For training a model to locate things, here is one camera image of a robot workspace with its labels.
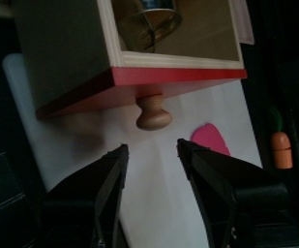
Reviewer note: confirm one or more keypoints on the pink flat dough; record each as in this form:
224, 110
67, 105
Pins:
211, 138

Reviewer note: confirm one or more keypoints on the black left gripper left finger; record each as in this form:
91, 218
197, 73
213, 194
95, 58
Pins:
108, 180

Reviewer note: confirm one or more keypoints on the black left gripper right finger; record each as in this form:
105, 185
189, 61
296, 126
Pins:
216, 180

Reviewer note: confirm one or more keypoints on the wooden drawer cabinet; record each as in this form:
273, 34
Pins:
243, 22

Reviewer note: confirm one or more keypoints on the wooden drawer with red front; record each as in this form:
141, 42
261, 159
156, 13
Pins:
69, 58

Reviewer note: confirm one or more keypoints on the round metal cutter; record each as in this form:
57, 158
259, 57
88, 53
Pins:
153, 27

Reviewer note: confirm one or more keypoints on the orange toy carrot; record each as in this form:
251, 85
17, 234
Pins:
280, 147

